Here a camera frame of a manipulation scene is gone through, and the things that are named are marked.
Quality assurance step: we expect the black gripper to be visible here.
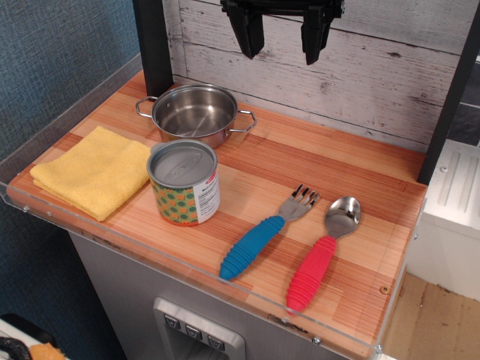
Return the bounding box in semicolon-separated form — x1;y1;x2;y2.
220;0;344;65

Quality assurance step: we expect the toy food can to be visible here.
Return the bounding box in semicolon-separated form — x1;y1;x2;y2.
147;139;221;227

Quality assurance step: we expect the small steel pot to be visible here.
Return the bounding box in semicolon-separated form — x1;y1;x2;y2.
136;84;257;149

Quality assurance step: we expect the yellow folded cloth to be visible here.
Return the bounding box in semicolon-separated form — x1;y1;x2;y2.
30;126;150;221

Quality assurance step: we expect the clear acrylic table guard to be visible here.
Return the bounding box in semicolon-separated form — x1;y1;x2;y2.
1;74;426;359

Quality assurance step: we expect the grey toy fridge cabinet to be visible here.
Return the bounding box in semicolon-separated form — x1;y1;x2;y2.
70;233;341;359

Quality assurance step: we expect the silver dispenser panel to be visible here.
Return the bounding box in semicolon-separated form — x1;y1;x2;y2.
153;297;246;359

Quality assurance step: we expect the orange object bottom left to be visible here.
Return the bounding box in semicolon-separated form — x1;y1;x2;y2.
29;343;67;360

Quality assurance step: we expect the black object bottom left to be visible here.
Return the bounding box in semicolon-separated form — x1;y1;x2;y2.
1;313;56;359

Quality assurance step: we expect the black left frame post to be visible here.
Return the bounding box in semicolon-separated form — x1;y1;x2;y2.
133;0;173;97

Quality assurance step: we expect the black frame post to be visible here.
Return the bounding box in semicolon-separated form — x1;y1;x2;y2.
133;0;173;97
417;5;479;185

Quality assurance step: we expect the black right frame post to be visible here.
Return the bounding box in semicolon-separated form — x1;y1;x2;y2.
417;5;479;185

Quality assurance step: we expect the red handled spoon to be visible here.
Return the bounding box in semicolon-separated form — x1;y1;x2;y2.
286;196;362;312

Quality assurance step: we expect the blue handled fork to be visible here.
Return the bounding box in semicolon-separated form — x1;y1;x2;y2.
219;184;320;281

